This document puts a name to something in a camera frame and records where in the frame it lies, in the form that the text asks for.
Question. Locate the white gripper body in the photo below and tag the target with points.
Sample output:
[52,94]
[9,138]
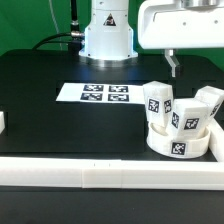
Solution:
[181,24]

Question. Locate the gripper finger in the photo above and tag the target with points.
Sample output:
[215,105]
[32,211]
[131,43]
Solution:
[172,60]

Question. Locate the white round stool seat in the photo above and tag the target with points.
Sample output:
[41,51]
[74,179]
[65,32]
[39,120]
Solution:
[159,141]

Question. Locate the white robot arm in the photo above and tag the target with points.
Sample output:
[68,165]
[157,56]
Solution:
[108,39]

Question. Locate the white fiducial marker sheet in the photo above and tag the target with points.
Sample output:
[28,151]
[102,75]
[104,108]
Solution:
[101,93]

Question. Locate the white left barrier rail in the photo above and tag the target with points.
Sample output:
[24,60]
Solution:
[2,122]

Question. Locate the white front barrier rail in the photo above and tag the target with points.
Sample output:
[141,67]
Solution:
[120,174]

